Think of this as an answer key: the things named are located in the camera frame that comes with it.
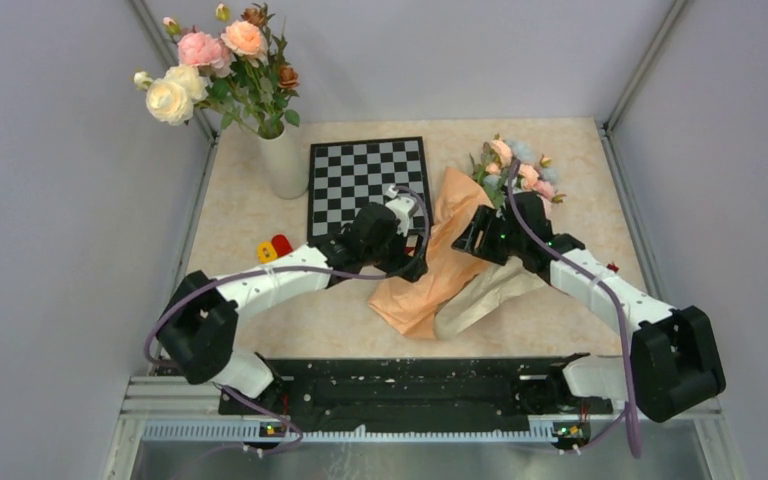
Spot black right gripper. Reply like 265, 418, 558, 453
452, 205, 525, 266

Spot orange paper bouquet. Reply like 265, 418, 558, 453
368, 167, 544, 340

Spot pink blue flower bunch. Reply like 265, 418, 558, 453
469, 134, 566, 215

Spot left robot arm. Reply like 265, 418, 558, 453
149, 195, 427, 414

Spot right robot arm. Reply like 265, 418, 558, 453
451, 193, 726, 423

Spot white ceramic vase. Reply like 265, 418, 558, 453
258, 126, 309, 199

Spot flower bunch in vase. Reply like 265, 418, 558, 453
133, 2, 301, 139

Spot black white checkerboard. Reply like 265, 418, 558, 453
307, 136, 433, 240

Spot red yellow toy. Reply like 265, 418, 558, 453
256, 234, 294, 264

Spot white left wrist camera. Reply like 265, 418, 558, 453
384, 184, 428, 237

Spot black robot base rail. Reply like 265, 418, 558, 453
255, 357, 614, 433

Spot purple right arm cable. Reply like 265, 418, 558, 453
504, 158, 644, 460

